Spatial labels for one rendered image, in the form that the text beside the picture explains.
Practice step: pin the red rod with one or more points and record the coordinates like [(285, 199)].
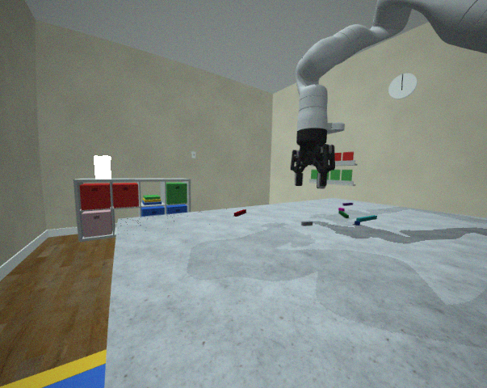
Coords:
[(239, 212)]

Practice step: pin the turquoise rod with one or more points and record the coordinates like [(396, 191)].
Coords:
[(366, 218)]

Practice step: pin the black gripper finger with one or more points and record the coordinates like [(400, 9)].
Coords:
[(323, 166), (299, 168)]

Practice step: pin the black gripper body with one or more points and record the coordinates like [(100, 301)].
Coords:
[(311, 139)]

